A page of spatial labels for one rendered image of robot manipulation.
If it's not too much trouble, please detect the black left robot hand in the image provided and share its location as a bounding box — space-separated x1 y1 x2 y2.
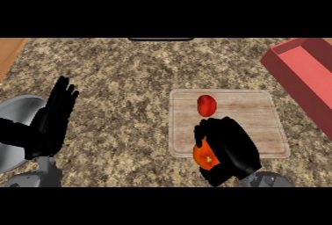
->
0 75 79 161

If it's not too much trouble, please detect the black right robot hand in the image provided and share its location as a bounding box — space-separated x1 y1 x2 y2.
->
193 116 262 188

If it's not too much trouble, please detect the orange squash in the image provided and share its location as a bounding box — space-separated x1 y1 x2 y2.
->
191 137 221 171

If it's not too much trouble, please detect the pale wooden cutting board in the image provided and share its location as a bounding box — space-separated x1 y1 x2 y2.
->
166 89 291 160

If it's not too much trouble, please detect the red cardboard box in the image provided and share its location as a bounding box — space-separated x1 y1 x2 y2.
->
259 37 332 142

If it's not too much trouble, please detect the grey metal bowl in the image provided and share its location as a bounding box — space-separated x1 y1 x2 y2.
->
0 94 48 174

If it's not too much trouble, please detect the red tomato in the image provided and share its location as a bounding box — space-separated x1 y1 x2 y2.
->
196 94 218 118

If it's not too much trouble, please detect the dark grey appliance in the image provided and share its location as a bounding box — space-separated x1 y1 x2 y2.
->
126 37 196 42

